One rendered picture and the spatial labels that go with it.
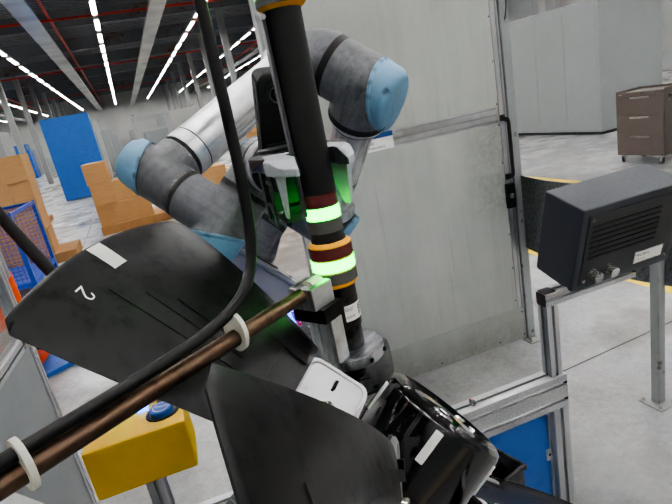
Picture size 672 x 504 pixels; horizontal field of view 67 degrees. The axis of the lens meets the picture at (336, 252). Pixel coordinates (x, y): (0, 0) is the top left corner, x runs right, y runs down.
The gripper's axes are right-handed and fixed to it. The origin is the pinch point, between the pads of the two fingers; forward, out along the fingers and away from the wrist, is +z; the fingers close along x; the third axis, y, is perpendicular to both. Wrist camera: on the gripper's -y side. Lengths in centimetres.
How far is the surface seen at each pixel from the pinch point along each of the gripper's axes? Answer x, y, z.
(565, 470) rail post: -54, 86, -39
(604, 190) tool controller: -67, 23, -37
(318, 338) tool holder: 3.2, 17.3, -1.3
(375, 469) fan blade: 5.9, 15.4, 20.7
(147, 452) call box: 28, 43, -34
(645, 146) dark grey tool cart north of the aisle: -534, 121, -449
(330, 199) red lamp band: -0.7, 4.2, -1.4
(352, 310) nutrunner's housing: -0.7, 15.5, -1.3
